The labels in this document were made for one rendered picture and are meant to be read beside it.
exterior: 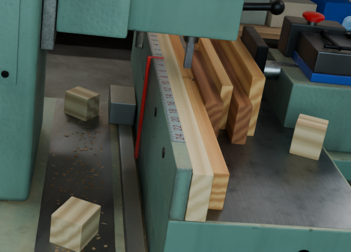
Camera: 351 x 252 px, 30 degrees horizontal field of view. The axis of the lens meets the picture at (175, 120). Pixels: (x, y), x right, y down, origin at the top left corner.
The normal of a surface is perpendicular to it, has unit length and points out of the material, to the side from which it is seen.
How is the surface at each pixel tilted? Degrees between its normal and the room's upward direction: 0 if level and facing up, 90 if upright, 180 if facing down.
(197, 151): 0
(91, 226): 90
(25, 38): 90
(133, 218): 0
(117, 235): 0
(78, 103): 90
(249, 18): 90
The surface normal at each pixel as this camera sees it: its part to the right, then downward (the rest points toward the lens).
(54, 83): 0.14, -0.90
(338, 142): 0.11, 0.42
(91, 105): 0.86, 0.32
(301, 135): -0.31, 0.35
